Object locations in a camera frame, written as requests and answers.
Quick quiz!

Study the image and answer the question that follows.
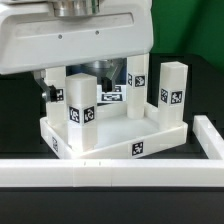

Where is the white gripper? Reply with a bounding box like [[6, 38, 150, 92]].
[[0, 0, 153, 102]]

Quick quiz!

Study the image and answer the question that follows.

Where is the white desk top tray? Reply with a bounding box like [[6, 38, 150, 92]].
[[40, 102, 188, 159]]

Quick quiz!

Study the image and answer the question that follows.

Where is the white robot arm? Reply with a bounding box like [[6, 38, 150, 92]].
[[0, 0, 154, 75]]

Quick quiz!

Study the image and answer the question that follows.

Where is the white base marker plate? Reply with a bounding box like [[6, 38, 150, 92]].
[[97, 85, 126, 103]]

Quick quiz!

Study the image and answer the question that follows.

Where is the white L-shaped obstacle fence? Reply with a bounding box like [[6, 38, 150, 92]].
[[0, 115, 224, 187]]

